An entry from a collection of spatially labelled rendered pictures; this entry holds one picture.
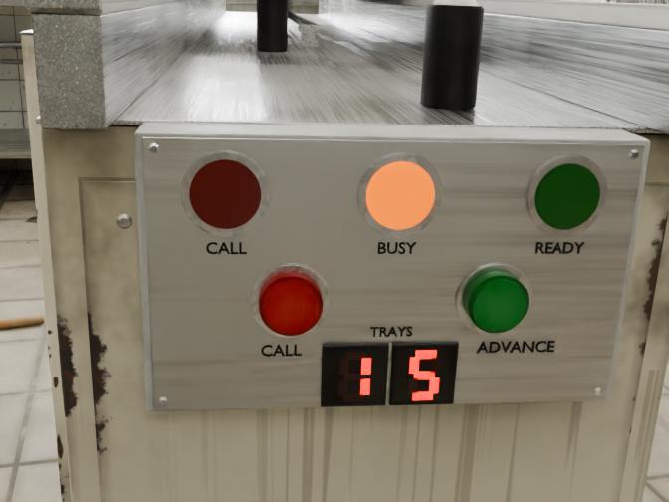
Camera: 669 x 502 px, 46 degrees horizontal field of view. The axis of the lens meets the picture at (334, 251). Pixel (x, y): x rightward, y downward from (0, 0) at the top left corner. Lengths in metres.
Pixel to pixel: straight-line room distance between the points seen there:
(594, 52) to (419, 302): 0.19
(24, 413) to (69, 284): 1.48
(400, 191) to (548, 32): 0.24
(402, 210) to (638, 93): 0.15
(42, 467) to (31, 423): 0.18
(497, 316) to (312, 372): 0.09
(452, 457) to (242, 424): 0.12
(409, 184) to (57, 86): 0.16
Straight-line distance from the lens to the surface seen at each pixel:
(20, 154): 3.55
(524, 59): 0.61
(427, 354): 0.40
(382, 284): 0.38
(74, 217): 0.41
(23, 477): 1.68
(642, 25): 0.45
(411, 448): 0.46
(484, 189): 0.38
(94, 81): 0.36
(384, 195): 0.36
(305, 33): 0.95
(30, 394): 1.97
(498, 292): 0.38
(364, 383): 0.40
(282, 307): 0.37
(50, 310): 1.19
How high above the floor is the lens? 0.90
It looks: 18 degrees down
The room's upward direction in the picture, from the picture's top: 2 degrees clockwise
